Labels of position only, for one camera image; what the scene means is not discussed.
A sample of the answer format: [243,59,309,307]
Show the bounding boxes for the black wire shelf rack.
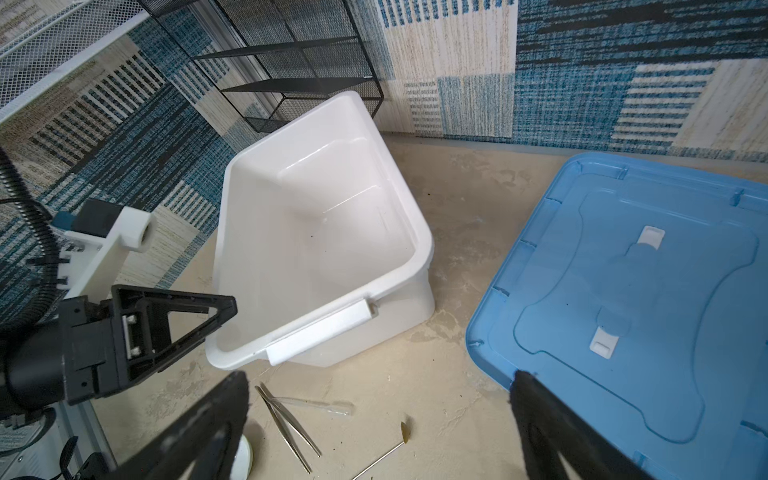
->
[140,1,384,134]

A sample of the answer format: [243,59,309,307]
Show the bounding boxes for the metal tweezers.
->
[255,382,322,474]

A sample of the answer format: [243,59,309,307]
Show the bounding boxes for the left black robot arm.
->
[1,157,248,479]

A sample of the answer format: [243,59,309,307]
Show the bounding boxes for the blue plastic lid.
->
[466,152,767,479]

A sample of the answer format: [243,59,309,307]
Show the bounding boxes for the white plastic bin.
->
[205,91,435,370]

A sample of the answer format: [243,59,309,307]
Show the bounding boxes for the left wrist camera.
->
[54,199,157,303]

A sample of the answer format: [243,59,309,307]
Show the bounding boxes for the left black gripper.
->
[58,285,238,405]

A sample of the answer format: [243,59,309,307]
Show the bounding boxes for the white porcelain dish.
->
[230,435,253,480]

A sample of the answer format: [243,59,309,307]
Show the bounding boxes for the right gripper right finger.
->
[510,370,650,479]

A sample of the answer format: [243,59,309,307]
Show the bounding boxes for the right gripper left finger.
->
[107,371,249,479]

